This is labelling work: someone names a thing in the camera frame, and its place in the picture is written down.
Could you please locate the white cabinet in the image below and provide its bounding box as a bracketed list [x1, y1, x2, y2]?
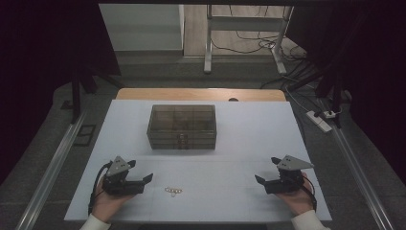
[99, 3, 186, 52]

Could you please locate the brown translucent drawer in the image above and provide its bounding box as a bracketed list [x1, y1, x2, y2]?
[148, 142, 216, 150]

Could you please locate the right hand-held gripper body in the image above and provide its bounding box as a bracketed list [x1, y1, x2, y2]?
[263, 154, 315, 195]

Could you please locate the small beaded metal bracelet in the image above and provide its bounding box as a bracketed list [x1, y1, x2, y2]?
[164, 186, 184, 197]

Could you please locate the black floor cable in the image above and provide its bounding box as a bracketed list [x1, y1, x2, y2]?
[210, 31, 281, 56]

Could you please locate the brown translucent drawer box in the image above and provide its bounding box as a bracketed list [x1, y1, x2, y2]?
[147, 103, 217, 151]

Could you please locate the left hand-held gripper black cable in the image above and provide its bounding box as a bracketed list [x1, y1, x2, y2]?
[88, 161, 113, 216]

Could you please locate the black metal stand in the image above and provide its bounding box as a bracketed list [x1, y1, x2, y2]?
[59, 63, 126, 126]
[286, 63, 352, 129]

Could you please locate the white table board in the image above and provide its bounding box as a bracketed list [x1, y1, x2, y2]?
[63, 99, 333, 223]

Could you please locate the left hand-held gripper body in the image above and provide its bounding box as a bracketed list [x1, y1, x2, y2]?
[101, 155, 145, 196]

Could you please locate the dark curtain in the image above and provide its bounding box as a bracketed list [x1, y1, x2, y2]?
[0, 0, 123, 187]
[284, 0, 406, 187]

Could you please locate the person's left hand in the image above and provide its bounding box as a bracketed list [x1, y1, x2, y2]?
[91, 178, 135, 223]

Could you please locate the white power strip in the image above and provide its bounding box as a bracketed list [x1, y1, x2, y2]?
[305, 109, 333, 133]

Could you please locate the white metal desk frame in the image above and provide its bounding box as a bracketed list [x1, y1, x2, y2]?
[203, 4, 295, 76]

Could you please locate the aluminium floor rail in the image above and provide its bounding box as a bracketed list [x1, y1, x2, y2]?
[15, 109, 88, 230]
[331, 126, 396, 230]

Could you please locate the dark floor socket plate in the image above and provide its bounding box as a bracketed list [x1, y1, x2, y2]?
[73, 124, 97, 148]

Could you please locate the right hand-held gripper black cable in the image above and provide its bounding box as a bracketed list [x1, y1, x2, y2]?
[300, 176, 318, 213]

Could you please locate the hand-held gripper black cable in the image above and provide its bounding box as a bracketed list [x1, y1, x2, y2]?
[300, 176, 318, 213]
[88, 161, 113, 216]

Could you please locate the person's right hand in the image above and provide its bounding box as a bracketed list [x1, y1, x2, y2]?
[276, 172, 315, 217]

